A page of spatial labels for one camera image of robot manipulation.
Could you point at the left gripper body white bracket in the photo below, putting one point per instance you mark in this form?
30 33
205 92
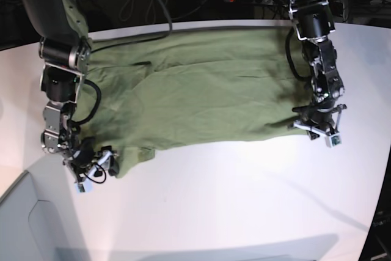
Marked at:
321 120

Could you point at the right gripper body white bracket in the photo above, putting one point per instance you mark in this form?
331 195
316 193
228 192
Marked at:
88 167

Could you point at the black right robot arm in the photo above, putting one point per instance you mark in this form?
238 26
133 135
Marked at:
73 100

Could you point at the green T-shirt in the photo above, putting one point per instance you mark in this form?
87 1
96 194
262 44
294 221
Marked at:
192 87

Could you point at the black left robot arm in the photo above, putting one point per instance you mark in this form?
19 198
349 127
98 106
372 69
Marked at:
312 23

